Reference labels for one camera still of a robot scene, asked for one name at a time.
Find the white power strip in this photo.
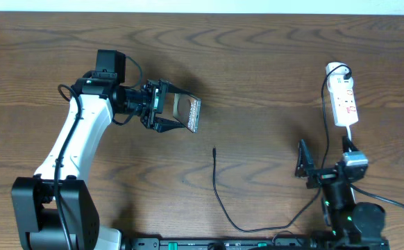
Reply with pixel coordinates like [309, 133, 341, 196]
[327, 74, 358, 127]

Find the white power strip cord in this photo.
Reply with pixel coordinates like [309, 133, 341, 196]
[346, 125, 359, 206]

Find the white USB charger adapter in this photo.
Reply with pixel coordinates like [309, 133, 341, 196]
[326, 62, 352, 80]

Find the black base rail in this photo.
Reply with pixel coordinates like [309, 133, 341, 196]
[120, 235, 390, 250]

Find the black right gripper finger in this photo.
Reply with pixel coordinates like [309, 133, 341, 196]
[294, 140, 315, 177]
[342, 135, 357, 153]

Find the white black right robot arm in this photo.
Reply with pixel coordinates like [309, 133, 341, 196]
[294, 136, 388, 249]

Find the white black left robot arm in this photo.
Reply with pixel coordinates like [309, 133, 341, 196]
[11, 49, 201, 249]

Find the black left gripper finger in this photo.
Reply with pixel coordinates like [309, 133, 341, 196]
[159, 79, 193, 114]
[153, 117, 185, 133]

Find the black charging cable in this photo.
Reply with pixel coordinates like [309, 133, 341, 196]
[211, 64, 353, 233]

